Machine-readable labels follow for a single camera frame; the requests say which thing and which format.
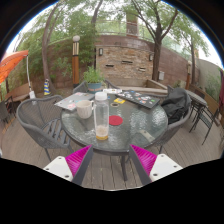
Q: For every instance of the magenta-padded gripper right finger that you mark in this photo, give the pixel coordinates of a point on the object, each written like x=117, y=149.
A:
x=145, y=160

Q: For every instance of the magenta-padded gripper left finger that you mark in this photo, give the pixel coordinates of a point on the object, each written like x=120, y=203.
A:
x=78, y=160

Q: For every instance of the clear plastic bottle white cap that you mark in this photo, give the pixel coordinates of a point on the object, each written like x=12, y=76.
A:
x=101, y=116

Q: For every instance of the flat round red coaster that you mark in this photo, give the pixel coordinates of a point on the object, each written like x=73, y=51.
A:
x=116, y=120

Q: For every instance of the beige ribbed mug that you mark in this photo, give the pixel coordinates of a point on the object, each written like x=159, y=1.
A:
x=84, y=109

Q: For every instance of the silver laptop with stickers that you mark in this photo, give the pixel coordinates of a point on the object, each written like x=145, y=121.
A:
x=71, y=100

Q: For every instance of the black laptop with stickers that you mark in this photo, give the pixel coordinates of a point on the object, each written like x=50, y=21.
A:
x=138, y=98

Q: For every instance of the small tape roll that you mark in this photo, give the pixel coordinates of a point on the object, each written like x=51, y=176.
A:
x=114, y=104

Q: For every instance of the small yellow card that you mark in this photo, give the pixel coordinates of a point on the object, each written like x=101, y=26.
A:
x=119, y=100

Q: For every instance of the black jacket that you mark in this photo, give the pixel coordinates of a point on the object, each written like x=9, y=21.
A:
x=176, y=103

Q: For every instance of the white booklet with stickers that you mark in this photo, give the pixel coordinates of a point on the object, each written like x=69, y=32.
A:
x=111, y=91

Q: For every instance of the black metal chair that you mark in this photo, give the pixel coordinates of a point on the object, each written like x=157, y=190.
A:
x=208, y=116

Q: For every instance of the yellow blue striped cone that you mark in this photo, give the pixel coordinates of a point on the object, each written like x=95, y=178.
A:
x=47, y=87

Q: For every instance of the green plant in blue pot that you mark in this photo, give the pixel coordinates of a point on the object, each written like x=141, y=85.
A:
x=93, y=76

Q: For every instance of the wooden bench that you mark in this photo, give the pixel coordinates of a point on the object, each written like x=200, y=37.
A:
x=20, y=93

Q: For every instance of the dark slatted chair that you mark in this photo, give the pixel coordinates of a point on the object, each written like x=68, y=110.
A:
x=5, y=110

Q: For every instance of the dark forked trunk tree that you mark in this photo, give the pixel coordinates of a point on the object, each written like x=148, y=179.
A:
x=156, y=56

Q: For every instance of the maroon closed umbrella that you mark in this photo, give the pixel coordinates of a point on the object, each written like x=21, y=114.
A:
x=221, y=88

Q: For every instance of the pale leaning trunk tree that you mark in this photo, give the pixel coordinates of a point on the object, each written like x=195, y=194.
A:
x=46, y=50

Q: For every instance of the orange canopy on white pole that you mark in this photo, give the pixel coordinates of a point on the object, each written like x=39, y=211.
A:
x=11, y=63

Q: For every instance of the grey wall box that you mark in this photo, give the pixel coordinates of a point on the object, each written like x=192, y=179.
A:
x=161, y=75

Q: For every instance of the brown lamp post with globe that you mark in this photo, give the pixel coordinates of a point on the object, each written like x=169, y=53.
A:
x=75, y=70

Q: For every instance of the black wall lamp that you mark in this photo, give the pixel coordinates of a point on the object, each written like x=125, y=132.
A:
x=100, y=51
x=151, y=57

